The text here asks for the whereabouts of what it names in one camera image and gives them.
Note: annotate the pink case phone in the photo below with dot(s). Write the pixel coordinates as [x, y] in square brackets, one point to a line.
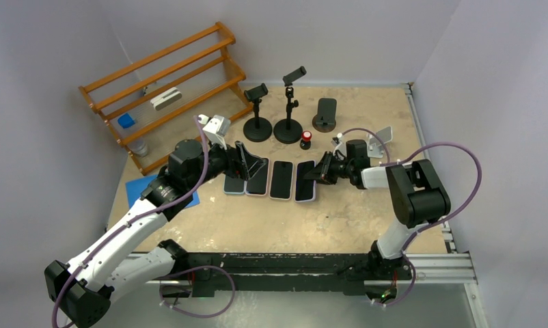
[258, 185]

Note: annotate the black phone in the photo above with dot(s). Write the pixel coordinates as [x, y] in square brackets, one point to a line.
[281, 180]
[305, 190]

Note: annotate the blue cube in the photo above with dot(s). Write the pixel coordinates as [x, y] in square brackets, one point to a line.
[126, 121]

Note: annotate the blue mat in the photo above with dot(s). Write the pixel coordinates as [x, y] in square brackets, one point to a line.
[136, 188]

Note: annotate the silver phone stand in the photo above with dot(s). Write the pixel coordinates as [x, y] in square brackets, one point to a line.
[376, 146]

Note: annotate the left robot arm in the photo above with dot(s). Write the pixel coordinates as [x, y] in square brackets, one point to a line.
[85, 287]

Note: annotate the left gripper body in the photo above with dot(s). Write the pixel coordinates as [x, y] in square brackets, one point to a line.
[233, 167]

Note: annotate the black base frame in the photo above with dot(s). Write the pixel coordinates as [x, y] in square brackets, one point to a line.
[271, 272]

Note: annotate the orange wooden rack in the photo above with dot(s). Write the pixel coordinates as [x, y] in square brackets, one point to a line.
[200, 66]

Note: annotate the black phone stand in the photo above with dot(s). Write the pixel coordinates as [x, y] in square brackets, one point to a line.
[288, 130]
[257, 129]

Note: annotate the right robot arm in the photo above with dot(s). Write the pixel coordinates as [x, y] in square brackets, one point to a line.
[417, 194]

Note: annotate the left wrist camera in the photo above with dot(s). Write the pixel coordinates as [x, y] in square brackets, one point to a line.
[215, 129]

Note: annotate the clear plastic cup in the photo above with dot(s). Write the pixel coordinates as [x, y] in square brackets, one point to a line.
[139, 147]

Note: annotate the red black stamp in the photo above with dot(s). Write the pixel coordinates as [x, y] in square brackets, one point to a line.
[306, 140]

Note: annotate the white eraser block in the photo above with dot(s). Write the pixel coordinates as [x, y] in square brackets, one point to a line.
[166, 98]

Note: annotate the light blue case phone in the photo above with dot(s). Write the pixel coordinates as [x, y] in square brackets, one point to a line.
[234, 186]

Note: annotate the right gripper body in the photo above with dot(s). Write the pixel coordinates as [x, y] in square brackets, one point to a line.
[334, 168]

